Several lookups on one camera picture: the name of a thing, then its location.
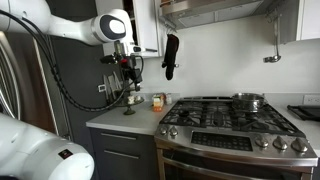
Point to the small white wall switch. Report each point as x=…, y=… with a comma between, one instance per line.
x=101, y=88

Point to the small silver stove knob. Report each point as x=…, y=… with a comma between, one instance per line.
x=163, y=130
x=173, y=132

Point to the stainless steel refrigerator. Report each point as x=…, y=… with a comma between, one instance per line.
x=26, y=86

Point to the small spice jar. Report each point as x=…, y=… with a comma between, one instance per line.
x=158, y=103

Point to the black tray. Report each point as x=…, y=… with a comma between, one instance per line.
x=306, y=112

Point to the black oven mitt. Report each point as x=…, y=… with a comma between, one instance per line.
x=170, y=55

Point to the small glass jar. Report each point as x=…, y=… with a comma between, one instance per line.
x=168, y=99

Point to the white wall outlet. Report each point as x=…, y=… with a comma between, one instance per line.
x=311, y=99

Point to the dark grey tall panel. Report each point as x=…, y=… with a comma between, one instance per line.
x=83, y=73

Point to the stainless steel gas stove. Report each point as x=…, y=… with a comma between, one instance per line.
x=233, y=143

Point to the stainless steel pot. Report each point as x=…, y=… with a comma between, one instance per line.
x=247, y=101

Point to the stainless steel range hood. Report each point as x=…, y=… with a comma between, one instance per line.
x=206, y=13

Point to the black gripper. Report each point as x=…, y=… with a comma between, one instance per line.
x=133, y=70

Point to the large silver stove knob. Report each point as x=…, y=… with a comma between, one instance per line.
x=261, y=141
x=280, y=143
x=299, y=145

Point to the dark green tiered stand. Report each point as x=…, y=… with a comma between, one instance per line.
x=129, y=110

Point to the dark grey base cabinet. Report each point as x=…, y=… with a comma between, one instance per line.
x=126, y=166

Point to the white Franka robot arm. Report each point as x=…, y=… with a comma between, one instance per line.
x=66, y=28

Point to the wall mounted knife set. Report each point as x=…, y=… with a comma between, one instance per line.
x=111, y=85

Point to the white cabinet with grey side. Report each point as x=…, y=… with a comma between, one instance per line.
x=308, y=18

